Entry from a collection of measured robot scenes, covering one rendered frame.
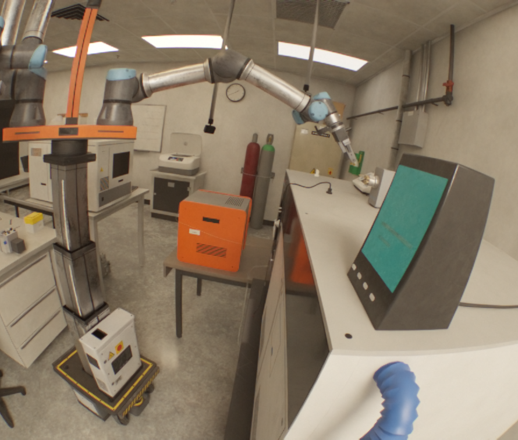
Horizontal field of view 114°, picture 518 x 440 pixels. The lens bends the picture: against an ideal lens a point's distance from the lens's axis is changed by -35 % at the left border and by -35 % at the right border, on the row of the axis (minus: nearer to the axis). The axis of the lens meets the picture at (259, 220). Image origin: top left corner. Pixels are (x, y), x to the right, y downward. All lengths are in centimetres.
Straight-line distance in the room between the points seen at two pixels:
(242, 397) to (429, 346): 81
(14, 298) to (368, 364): 166
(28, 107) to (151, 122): 420
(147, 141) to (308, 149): 295
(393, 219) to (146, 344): 204
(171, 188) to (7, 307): 329
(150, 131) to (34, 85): 420
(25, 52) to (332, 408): 100
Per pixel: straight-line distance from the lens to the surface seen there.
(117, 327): 131
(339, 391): 28
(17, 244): 159
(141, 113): 523
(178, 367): 201
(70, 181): 105
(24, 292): 175
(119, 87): 104
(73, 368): 174
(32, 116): 105
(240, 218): 158
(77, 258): 114
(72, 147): 102
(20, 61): 89
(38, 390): 209
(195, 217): 164
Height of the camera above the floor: 159
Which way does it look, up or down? 18 degrees down
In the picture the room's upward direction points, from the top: 10 degrees clockwise
